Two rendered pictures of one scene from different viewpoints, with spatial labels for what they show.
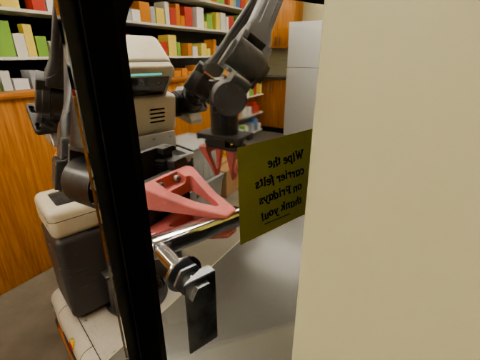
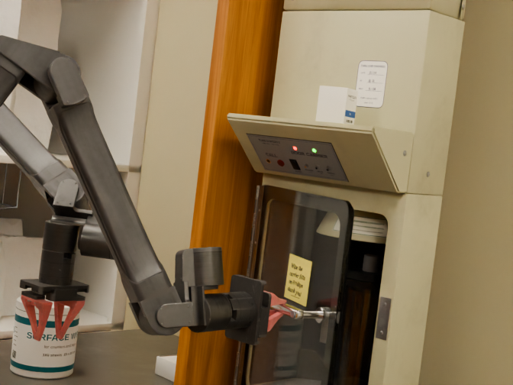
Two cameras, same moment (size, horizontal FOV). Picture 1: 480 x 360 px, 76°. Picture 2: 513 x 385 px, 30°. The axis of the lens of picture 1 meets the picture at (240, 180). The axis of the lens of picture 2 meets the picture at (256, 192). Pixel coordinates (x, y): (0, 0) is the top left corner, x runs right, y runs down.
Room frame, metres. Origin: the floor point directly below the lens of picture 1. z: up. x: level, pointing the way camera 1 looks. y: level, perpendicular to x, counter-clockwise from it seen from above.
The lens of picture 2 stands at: (0.00, 1.57, 1.46)
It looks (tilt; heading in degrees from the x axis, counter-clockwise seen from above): 3 degrees down; 281
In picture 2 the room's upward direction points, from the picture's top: 7 degrees clockwise
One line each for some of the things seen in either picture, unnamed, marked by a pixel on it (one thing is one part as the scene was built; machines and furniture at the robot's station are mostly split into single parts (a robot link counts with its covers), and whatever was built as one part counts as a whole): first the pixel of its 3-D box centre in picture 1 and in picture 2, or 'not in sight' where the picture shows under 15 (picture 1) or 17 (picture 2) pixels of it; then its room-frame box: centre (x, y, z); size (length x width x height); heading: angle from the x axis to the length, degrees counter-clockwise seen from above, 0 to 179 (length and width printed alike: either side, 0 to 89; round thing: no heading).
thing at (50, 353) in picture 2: not in sight; (45, 335); (0.76, -0.28, 1.02); 0.13 x 0.13 x 0.15
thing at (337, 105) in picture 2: not in sight; (337, 105); (0.19, -0.03, 1.54); 0.05 x 0.05 x 0.06; 75
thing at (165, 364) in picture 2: not in sight; (199, 372); (0.46, -0.41, 0.96); 0.16 x 0.12 x 0.04; 142
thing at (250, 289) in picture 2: not in sight; (234, 310); (0.29, 0.11, 1.20); 0.07 x 0.07 x 0.10; 60
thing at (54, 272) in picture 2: not in sight; (56, 271); (0.63, 0.03, 1.20); 0.10 x 0.07 x 0.07; 58
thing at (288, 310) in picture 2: not in sight; (295, 310); (0.21, 0.03, 1.20); 0.10 x 0.05 x 0.03; 128
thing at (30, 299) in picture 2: not in sight; (46, 312); (0.63, 0.04, 1.13); 0.07 x 0.07 x 0.09; 58
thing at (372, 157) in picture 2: not in sight; (313, 151); (0.22, -0.05, 1.46); 0.32 x 0.12 x 0.10; 149
